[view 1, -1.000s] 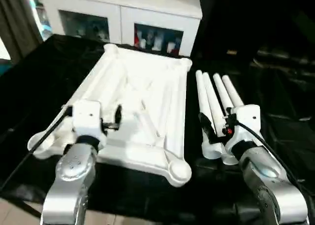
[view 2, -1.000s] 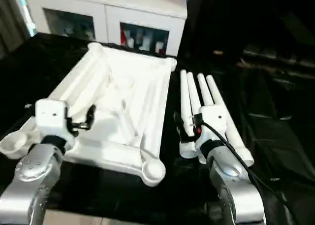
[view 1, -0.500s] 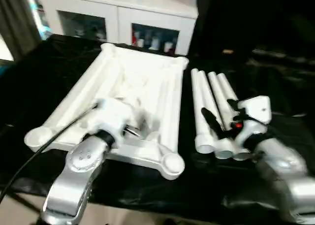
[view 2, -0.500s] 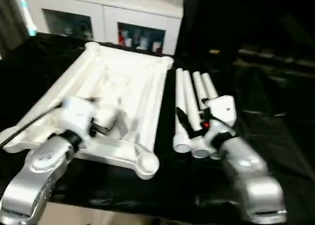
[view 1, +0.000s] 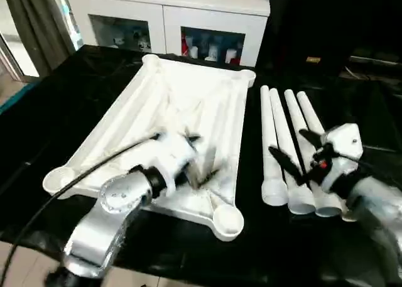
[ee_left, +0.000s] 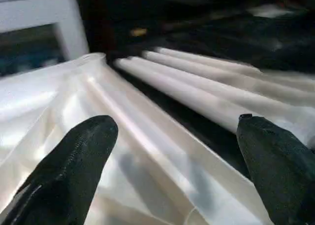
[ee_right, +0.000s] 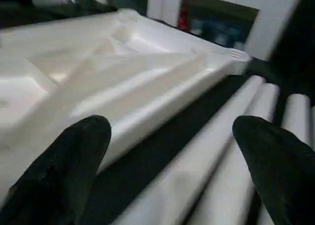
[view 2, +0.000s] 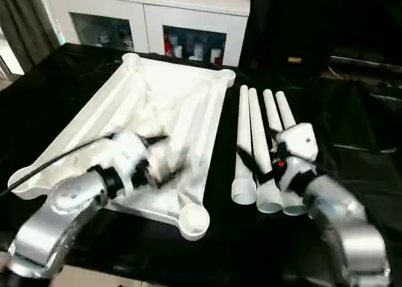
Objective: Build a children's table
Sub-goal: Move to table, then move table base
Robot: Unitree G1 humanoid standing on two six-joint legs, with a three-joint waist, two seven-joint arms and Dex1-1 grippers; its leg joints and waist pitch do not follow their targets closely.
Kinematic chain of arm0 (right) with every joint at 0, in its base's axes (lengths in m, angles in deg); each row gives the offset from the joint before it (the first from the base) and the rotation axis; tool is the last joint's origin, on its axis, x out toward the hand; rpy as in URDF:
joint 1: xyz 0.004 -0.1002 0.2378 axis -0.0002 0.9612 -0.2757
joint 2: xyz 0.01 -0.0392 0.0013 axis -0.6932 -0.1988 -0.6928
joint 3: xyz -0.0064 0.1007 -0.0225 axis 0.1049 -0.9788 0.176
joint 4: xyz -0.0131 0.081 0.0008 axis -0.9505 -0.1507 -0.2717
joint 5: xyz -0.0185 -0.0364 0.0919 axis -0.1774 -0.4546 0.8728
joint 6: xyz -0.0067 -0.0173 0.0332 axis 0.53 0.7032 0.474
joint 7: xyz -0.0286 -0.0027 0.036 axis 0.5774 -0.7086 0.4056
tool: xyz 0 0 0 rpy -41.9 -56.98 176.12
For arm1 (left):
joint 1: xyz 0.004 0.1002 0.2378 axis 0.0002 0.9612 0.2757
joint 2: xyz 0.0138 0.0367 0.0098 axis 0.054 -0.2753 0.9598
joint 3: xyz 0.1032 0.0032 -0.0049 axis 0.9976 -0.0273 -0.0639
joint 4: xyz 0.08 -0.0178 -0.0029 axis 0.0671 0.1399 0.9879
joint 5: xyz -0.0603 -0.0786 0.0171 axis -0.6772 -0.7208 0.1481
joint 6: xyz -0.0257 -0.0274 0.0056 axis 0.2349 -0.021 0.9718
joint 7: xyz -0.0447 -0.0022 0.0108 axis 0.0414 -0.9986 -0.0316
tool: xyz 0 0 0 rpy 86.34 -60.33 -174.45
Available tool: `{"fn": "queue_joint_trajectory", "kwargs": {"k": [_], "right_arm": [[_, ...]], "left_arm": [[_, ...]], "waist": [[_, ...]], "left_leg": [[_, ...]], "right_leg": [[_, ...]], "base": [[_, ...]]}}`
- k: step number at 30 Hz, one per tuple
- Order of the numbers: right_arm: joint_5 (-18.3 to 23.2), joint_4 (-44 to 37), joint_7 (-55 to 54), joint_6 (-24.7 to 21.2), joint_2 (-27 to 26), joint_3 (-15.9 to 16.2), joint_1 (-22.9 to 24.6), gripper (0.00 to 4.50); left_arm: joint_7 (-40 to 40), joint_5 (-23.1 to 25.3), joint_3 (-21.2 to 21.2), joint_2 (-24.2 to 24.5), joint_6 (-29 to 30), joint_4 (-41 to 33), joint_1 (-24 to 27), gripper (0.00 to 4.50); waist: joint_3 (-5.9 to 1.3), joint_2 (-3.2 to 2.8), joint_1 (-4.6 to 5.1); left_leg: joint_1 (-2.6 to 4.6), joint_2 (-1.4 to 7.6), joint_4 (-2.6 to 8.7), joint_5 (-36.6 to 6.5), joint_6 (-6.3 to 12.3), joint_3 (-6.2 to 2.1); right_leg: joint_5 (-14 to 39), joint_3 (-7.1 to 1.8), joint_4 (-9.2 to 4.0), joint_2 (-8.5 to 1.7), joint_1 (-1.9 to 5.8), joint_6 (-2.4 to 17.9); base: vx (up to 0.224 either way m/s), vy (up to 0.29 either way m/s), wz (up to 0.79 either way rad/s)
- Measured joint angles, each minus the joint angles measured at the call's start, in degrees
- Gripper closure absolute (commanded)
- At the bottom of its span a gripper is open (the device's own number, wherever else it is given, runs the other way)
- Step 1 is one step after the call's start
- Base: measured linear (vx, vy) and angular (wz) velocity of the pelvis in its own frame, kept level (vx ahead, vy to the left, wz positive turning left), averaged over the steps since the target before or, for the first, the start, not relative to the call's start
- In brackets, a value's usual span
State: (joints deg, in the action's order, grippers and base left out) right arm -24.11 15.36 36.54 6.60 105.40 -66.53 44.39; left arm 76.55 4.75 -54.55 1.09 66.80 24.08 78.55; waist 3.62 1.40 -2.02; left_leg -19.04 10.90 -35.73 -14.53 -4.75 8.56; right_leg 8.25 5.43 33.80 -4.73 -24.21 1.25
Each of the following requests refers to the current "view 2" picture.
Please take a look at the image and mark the white plastic table leg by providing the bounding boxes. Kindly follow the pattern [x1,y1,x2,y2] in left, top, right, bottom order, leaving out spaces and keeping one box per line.
[247,87,284,214]
[275,91,298,131]
[263,89,309,217]
[231,85,256,205]

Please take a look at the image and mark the white plastic table top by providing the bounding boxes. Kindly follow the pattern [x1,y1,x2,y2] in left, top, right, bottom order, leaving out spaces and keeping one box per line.
[8,52,236,241]

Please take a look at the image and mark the black work surface mat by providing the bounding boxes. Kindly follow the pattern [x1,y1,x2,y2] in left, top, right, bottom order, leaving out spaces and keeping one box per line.
[0,43,402,287]

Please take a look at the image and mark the white glass-door cabinet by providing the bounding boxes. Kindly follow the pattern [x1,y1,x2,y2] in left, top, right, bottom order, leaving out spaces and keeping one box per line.
[45,0,252,67]

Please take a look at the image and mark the long dark metal rod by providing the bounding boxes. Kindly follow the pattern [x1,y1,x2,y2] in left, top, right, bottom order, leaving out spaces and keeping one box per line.
[329,56,402,75]

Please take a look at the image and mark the black backdrop cloth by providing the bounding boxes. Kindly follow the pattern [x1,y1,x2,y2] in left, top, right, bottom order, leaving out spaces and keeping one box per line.
[241,0,402,80]

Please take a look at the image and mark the grey curtain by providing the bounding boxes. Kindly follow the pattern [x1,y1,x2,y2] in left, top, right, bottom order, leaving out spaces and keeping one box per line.
[0,0,61,76]

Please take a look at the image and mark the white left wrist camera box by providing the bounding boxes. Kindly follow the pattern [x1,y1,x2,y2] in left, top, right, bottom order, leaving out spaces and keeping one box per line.
[100,130,150,195]

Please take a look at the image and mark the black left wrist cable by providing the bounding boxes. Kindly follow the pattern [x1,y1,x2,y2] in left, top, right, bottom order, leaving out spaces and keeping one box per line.
[0,135,116,197]

